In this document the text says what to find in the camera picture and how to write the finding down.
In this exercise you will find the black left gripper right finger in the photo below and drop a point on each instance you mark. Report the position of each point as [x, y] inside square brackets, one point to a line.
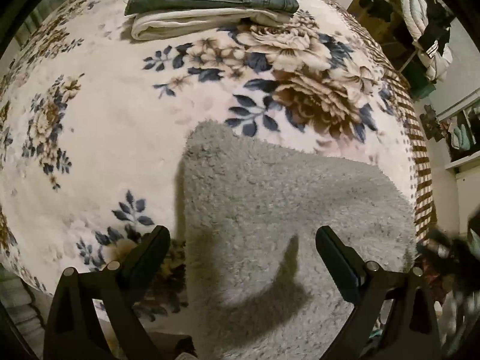
[393, 315]

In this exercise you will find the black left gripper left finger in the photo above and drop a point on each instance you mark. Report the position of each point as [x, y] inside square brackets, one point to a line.
[73, 329]

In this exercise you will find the grey fluffy pants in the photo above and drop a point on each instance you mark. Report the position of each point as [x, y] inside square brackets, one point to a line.
[256, 285]

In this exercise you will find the floral brown checkered blanket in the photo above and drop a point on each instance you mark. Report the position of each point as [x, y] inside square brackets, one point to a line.
[93, 126]

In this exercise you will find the white shelf unit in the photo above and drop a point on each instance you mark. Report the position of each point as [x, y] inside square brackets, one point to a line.
[461, 133]

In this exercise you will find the pile of white dark clothes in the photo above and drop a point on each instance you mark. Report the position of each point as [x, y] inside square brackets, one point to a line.
[428, 25]

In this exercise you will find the folded cream pants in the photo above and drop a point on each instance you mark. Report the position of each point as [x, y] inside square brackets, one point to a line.
[164, 24]

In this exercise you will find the brown cardboard box with items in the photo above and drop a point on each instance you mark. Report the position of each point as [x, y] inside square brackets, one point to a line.
[385, 22]

